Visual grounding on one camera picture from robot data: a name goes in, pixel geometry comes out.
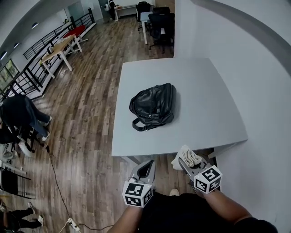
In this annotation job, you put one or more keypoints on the person's black shirt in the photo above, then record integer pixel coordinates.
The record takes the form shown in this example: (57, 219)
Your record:
(182, 216)

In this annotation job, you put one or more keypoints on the long white desk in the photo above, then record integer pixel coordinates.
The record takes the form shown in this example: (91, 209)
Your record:
(127, 9)

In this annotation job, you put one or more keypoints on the white power strip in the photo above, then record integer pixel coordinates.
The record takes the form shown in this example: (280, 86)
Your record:
(73, 223)

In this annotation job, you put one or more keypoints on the black swivel chair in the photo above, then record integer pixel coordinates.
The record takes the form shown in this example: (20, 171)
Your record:
(29, 136)

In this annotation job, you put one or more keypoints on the narrow white desk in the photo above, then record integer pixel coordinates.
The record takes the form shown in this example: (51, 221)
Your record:
(144, 20)

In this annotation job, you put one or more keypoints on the person's left forearm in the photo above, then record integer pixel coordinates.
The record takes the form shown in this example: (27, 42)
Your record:
(127, 220)

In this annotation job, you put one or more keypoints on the person's light shoe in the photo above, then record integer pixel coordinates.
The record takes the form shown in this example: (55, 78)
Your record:
(174, 192)

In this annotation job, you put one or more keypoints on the white rounded plastic shell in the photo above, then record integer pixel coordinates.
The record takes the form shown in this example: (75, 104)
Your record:
(25, 149)

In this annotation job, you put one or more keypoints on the black office chair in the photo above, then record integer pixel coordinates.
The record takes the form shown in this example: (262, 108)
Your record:
(161, 10)
(161, 27)
(142, 11)

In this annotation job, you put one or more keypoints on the black folding chair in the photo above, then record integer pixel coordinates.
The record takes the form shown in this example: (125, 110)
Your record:
(11, 182)

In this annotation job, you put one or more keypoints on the black pendant lamp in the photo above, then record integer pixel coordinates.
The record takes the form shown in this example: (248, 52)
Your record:
(16, 45)
(34, 25)

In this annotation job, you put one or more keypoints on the red table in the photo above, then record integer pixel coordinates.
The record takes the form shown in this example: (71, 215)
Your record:
(75, 31)

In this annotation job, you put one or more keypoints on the black leather backpack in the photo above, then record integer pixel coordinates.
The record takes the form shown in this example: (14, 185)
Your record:
(152, 104)

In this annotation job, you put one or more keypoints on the black metal railing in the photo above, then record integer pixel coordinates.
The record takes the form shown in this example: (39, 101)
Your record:
(41, 43)

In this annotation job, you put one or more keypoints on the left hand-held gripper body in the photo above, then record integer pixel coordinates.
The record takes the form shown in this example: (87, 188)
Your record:
(135, 191)

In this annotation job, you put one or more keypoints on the person's right forearm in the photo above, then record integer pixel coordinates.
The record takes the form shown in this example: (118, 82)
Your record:
(227, 207)

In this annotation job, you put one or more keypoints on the wooden table with white legs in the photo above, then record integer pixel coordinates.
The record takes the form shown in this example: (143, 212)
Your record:
(60, 46)

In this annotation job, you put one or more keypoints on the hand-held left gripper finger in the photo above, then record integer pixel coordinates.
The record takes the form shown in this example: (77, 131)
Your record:
(152, 178)
(134, 173)

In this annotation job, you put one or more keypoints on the white cloth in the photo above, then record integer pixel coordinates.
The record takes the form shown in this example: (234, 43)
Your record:
(188, 157)

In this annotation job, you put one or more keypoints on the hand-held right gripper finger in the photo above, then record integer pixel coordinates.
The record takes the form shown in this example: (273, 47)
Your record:
(186, 170)
(205, 163)

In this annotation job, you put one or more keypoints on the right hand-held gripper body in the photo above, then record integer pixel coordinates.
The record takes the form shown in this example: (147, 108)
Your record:
(208, 179)

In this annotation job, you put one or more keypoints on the low white desk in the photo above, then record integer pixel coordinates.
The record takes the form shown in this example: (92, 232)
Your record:
(11, 167)

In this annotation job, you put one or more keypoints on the glass window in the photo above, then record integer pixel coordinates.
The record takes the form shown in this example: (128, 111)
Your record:
(8, 75)

